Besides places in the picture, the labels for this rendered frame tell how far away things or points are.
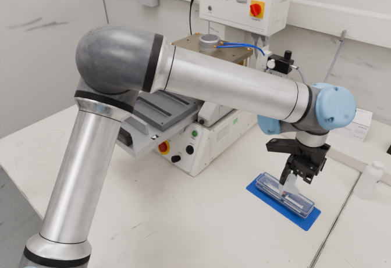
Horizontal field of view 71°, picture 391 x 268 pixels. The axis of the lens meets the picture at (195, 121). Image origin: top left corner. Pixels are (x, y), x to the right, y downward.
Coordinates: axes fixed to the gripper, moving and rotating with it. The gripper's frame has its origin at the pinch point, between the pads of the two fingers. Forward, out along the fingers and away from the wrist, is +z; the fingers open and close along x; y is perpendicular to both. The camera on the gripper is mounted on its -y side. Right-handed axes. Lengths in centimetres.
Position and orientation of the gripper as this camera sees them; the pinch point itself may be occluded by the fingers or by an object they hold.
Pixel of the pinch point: (287, 183)
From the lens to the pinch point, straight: 92.6
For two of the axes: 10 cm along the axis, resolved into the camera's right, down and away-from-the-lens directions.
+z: 0.0, 7.9, 6.2
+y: 7.0, 4.4, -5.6
